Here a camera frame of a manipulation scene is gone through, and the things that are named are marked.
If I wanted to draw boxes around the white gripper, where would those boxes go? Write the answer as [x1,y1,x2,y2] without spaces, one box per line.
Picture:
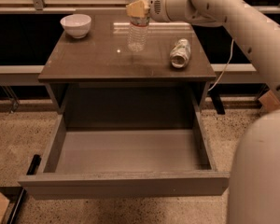
[126,0,170,22]

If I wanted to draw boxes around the clear plastic water bottle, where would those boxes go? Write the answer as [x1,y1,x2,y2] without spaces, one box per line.
[127,0,150,52]

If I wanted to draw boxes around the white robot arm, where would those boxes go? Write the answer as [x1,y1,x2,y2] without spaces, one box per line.
[127,0,280,224]

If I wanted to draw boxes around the grey cabinet with counter top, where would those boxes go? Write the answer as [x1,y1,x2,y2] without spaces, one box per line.
[37,8,217,130]

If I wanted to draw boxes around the open grey top drawer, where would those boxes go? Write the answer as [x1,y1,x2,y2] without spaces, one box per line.
[18,87,231,201]

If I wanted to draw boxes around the crushed can lying sideways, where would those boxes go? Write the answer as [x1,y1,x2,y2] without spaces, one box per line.
[170,38,191,68]

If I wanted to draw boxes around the white ceramic bowl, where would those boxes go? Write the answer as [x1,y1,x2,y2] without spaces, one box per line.
[60,14,91,38]

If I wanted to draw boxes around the cardboard box at right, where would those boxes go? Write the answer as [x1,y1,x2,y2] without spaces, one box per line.
[259,91,280,112]

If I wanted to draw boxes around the black bar on floor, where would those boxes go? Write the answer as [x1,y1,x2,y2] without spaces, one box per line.
[7,153,42,224]

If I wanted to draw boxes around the white cable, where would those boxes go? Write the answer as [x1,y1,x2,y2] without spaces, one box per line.
[207,38,235,93]

